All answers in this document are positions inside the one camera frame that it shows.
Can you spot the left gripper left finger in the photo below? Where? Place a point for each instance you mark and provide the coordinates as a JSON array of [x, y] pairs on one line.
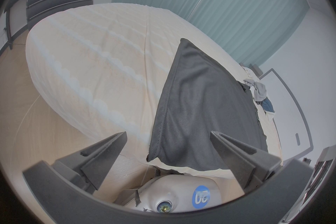
[[97, 162]]

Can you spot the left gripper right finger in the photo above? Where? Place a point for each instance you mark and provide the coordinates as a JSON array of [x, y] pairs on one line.
[[244, 162]]

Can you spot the black T-shirt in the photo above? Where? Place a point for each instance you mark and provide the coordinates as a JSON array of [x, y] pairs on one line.
[[204, 107]]

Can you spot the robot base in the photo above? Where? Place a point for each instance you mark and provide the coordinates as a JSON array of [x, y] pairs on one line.
[[178, 191]]

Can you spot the bed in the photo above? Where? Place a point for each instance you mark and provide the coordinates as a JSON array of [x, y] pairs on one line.
[[91, 65]]

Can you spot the white knitted garment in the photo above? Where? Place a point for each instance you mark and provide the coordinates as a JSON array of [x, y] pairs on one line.
[[270, 112]]

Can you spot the dark blue garment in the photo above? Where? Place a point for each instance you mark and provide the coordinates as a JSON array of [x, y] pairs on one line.
[[267, 105]]

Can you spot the grey garment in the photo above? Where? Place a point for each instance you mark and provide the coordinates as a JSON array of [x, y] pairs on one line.
[[258, 89]]

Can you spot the white printed pillow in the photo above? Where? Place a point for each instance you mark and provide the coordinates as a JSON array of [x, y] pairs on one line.
[[249, 72]]

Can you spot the grey bedside table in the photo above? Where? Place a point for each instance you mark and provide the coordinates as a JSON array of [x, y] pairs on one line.
[[256, 68]]

